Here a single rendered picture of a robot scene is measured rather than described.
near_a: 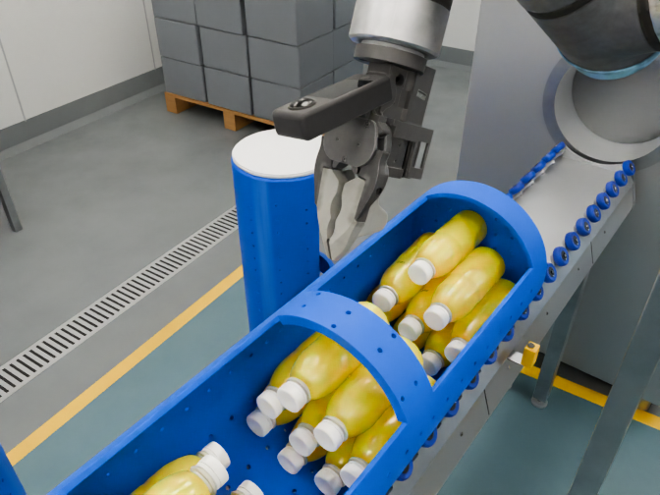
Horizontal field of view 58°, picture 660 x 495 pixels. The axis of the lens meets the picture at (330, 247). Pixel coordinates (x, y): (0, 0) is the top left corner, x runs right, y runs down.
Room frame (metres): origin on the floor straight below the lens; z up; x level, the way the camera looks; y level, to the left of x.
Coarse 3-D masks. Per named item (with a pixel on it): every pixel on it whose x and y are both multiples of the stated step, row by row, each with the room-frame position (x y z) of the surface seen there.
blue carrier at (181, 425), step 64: (448, 192) 0.91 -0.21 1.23; (384, 256) 0.93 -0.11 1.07; (512, 256) 0.88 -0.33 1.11; (320, 320) 0.58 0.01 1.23; (512, 320) 0.73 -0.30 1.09; (192, 384) 0.49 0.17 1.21; (256, 384) 0.63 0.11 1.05; (384, 384) 0.51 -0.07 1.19; (448, 384) 0.56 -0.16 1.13; (128, 448) 0.46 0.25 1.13; (192, 448) 0.52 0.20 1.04; (256, 448) 0.56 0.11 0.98; (384, 448) 0.45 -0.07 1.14
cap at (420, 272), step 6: (414, 264) 0.78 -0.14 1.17; (420, 264) 0.78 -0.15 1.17; (426, 264) 0.78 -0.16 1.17; (414, 270) 0.78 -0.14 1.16; (420, 270) 0.77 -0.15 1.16; (426, 270) 0.77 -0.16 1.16; (414, 276) 0.78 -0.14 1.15; (420, 276) 0.77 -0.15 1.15; (426, 276) 0.77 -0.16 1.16; (414, 282) 0.78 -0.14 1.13; (420, 282) 0.77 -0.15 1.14; (426, 282) 0.77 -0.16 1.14
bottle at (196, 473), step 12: (192, 468) 0.41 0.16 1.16; (168, 480) 0.38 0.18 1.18; (180, 480) 0.38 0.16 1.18; (192, 480) 0.38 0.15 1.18; (204, 480) 0.39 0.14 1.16; (156, 492) 0.37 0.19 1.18; (168, 492) 0.36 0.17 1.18; (180, 492) 0.37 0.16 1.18; (192, 492) 0.37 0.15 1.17; (204, 492) 0.38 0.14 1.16
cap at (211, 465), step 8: (208, 456) 0.42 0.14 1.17; (200, 464) 0.41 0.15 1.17; (208, 464) 0.41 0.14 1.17; (216, 464) 0.41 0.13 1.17; (208, 472) 0.40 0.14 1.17; (216, 472) 0.40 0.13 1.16; (224, 472) 0.40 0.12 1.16; (216, 480) 0.39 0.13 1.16; (224, 480) 0.40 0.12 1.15; (216, 488) 0.39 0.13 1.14
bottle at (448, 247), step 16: (448, 224) 0.89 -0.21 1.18; (464, 224) 0.88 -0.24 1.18; (480, 224) 0.90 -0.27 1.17; (432, 240) 0.83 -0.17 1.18; (448, 240) 0.83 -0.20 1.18; (464, 240) 0.85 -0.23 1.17; (480, 240) 0.89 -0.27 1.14; (416, 256) 0.82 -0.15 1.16; (432, 256) 0.80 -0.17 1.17; (448, 256) 0.80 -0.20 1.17; (464, 256) 0.84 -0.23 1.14; (448, 272) 0.80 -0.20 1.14
